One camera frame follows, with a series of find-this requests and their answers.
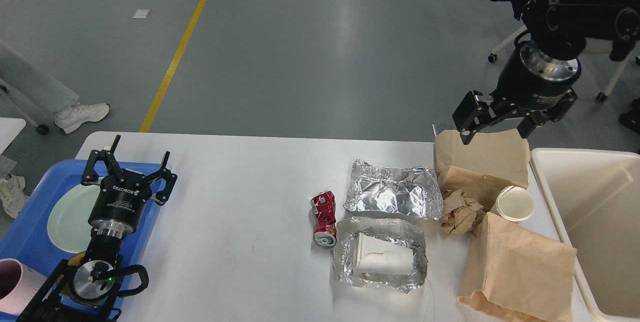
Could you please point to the white chair at left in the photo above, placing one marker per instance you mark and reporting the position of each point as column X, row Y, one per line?
column 10, row 127

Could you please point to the upright white paper cup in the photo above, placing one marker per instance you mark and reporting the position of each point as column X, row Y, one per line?
column 514, row 203

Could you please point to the teal mug yellow inside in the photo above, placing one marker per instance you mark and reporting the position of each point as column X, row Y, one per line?
column 77, row 260

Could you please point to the white paper scrap on floor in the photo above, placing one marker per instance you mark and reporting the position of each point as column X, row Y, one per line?
column 141, row 14

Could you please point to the crushed red soda can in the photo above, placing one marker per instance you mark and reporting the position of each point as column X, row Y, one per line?
column 323, row 206

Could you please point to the lower brown paper bag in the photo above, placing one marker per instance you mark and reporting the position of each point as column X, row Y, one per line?
column 517, row 275

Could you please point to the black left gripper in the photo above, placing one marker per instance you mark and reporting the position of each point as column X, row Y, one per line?
column 123, row 194

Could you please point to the beige plastic bin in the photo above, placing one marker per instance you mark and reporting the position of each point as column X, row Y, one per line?
column 593, row 196

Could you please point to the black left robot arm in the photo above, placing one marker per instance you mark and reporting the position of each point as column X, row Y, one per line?
column 88, row 292

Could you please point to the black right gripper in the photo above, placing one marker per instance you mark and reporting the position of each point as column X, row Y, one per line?
column 532, row 86

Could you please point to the pink ribbed cup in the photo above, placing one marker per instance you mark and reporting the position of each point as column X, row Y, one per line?
column 18, row 285

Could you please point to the white paper cup lying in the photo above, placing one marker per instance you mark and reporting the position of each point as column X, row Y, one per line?
column 377, row 256

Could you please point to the brown paper bag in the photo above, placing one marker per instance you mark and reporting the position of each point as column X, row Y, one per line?
column 483, row 168
column 517, row 275

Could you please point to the crumpled brown paper ball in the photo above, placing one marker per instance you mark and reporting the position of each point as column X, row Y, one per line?
column 461, row 213

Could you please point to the crumpled aluminium foil sheet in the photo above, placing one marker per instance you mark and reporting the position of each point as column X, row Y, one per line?
column 411, row 192

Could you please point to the light green plate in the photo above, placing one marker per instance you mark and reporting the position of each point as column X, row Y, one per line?
column 68, row 225

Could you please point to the aluminium foil tray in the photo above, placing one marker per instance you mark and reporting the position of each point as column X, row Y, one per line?
column 393, row 230

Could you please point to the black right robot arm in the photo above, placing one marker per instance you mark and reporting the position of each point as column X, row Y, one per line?
column 536, row 84

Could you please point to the grey floor plate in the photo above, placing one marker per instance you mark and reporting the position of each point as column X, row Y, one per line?
column 438, row 128

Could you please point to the grey white office chair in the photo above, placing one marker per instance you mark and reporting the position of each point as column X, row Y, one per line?
column 610, row 72

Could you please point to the person legs black sneakers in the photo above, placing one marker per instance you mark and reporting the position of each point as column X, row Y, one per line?
column 631, row 119

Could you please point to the blue plastic tray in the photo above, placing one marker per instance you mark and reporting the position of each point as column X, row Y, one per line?
column 27, row 238

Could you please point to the upper brown paper bag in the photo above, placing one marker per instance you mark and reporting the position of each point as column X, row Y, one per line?
column 483, row 168

